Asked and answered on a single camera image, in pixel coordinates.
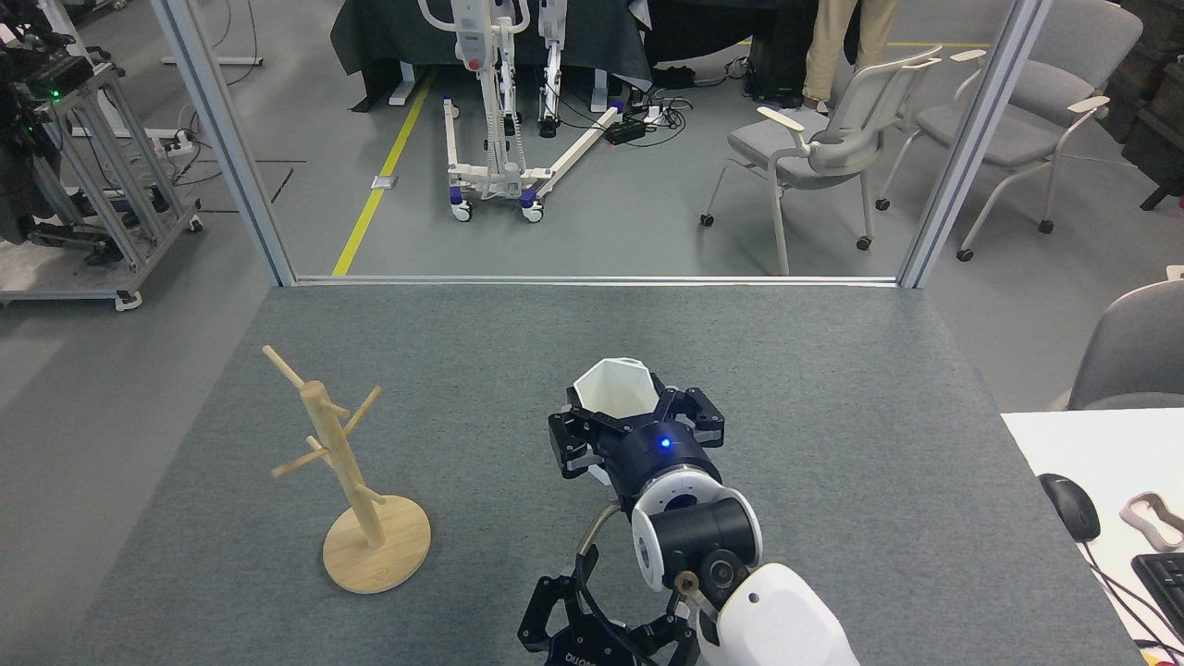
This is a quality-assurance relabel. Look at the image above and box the wooden cup rack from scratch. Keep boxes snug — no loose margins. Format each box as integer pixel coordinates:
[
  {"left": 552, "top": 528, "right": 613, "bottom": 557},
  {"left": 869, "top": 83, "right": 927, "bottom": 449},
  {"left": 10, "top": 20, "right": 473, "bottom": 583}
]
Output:
[{"left": 262, "top": 345, "right": 432, "bottom": 594}]

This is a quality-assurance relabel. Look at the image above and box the black cloth covered table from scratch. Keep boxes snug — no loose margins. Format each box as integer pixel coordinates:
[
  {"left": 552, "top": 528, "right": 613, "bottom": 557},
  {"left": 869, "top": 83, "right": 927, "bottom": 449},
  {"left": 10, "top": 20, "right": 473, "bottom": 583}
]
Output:
[{"left": 330, "top": 0, "right": 654, "bottom": 113}]

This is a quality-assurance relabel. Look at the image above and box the aluminium frame trolley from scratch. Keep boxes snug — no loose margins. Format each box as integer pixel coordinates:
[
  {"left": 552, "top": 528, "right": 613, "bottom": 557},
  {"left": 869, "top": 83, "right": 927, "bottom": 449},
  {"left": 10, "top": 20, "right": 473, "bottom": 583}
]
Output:
[{"left": 0, "top": 57, "right": 204, "bottom": 312}]

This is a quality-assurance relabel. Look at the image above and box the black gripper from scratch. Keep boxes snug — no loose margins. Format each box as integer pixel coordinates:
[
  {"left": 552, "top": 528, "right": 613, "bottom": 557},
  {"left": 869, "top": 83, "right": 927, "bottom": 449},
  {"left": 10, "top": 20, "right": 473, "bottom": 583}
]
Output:
[
  {"left": 548, "top": 387, "right": 728, "bottom": 515},
  {"left": 516, "top": 573, "right": 700, "bottom": 666}
]

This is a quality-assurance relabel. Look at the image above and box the grey chair back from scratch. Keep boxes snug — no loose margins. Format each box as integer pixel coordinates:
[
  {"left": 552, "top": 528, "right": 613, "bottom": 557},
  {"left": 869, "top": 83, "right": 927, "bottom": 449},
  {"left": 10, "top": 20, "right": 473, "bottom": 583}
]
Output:
[{"left": 1067, "top": 280, "right": 1184, "bottom": 411}]

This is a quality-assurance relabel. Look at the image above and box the white desk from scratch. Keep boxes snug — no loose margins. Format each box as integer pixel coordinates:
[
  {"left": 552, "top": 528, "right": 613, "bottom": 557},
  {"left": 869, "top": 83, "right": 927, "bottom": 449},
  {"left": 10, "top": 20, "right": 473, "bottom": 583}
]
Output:
[{"left": 1001, "top": 408, "right": 1184, "bottom": 666}]

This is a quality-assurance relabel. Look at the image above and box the black case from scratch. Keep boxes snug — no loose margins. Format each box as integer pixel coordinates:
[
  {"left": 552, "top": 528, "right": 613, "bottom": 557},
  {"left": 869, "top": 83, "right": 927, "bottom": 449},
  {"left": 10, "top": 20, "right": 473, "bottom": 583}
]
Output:
[{"left": 744, "top": 26, "right": 820, "bottom": 108}]

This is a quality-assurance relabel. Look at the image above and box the grey and white handheld device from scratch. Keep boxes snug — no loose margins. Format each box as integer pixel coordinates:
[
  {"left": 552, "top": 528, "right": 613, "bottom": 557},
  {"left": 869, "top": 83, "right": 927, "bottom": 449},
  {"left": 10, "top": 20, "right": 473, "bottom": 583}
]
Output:
[{"left": 1119, "top": 492, "right": 1184, "bottom": 553}]

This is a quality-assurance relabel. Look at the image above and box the silver table post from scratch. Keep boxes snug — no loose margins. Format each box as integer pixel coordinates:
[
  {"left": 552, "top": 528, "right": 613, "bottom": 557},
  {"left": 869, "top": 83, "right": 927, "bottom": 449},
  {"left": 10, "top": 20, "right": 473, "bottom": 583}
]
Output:
[
  {"left": 897, "top": 0, "right": 1054, "bottom": 290},
  {"left": 150, "top": 0, "right": 297, "bottom": 288}
]

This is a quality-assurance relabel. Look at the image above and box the silver table edge rail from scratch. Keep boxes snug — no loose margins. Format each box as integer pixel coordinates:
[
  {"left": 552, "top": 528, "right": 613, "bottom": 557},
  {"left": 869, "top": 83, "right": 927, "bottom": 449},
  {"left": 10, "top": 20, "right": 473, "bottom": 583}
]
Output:
[{"left": 294, "top": 275, "right": 900, "bottom": 288}]

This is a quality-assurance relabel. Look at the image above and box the grey padded chair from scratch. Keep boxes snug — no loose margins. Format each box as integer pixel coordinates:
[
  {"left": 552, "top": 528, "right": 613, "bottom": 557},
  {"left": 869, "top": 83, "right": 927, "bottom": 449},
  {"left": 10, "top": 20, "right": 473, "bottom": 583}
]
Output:
[{"left": 874, "top": 0, "right": 1145, "bottom": 263}]

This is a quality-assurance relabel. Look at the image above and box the grey mesh-back chair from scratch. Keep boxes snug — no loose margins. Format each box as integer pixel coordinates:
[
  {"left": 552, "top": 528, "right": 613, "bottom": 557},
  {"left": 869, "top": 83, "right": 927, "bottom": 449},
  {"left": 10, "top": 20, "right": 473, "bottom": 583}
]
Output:
[{"left": 700, "top": 44, "right": 944, "bottom": 277}]

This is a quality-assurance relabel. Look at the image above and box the black computer mouse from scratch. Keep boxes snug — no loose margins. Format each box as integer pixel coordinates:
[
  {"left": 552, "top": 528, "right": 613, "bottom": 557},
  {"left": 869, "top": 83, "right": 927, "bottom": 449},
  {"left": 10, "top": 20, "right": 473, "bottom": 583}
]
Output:
[{"left": 1038, "top": 473, "right": 1102, "bottom": 544}]

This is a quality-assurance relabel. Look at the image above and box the white stand on wheels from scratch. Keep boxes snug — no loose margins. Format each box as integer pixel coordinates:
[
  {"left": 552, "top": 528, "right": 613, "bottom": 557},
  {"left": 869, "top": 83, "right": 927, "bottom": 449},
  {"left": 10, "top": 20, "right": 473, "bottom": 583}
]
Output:
[{"left": 416, "top": 0, "right": 630, "bottom": 224}]

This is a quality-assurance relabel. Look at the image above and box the black keyboard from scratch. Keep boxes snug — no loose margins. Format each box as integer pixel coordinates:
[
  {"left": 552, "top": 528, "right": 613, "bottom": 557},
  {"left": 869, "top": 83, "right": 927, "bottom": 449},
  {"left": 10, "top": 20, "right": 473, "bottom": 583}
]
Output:
[{"left": 1131, "top": 552, "right": 1184, "bottom": 641}]

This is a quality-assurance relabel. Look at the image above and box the black equipment on trolley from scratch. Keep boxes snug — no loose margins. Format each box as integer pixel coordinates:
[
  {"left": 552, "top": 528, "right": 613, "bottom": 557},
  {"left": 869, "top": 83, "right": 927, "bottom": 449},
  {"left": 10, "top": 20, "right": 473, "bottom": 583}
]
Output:
[{"left": 0, "top": 0, "right": 95, "bottom": 247}]

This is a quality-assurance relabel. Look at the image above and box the white hexagonal cup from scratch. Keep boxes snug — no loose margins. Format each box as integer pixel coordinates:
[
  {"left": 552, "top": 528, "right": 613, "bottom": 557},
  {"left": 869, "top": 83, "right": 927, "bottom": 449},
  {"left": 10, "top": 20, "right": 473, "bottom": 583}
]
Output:
[{"left": 573, "top": 358, "right": 660, "bottom": 488}]

